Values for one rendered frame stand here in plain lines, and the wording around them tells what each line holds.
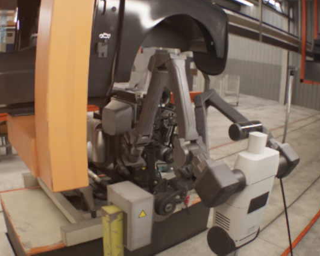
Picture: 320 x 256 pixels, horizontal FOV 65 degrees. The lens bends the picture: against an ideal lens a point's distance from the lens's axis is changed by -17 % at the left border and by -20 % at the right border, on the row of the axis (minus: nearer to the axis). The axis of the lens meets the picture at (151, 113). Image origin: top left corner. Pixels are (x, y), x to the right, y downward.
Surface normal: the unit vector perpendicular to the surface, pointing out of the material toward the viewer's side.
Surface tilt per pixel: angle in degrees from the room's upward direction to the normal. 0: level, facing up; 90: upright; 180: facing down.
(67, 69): 90
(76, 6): 90
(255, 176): 90
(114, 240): 90
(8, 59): 74
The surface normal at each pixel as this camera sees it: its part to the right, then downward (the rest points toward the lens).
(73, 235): 0.63, 0.19
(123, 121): 0.31, 0.21
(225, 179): 0.31, -0.75
